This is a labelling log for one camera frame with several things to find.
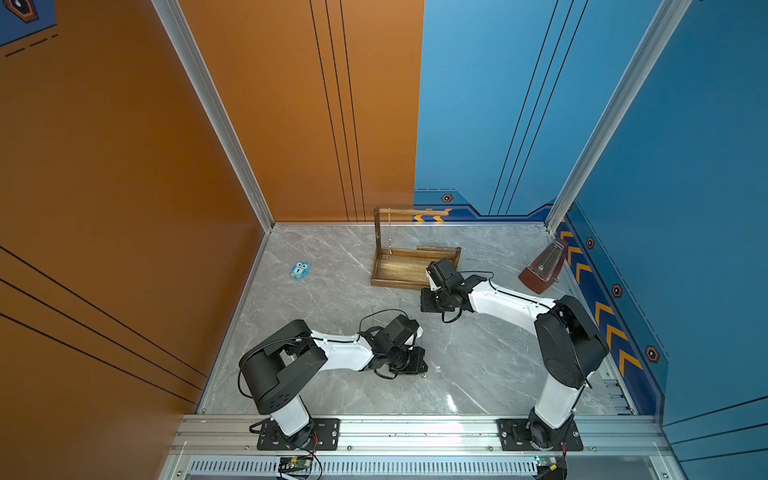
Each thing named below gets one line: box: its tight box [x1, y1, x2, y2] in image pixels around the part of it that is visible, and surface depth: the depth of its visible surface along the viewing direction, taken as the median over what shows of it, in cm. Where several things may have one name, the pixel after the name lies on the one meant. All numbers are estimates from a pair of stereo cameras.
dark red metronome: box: [518, 238, 568, 295], surface depth 97 cm
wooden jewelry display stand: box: [370, 207, 462, 289], surface depth 107 cm
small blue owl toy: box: [290, 260, 311, 281], surface depth 107 cm
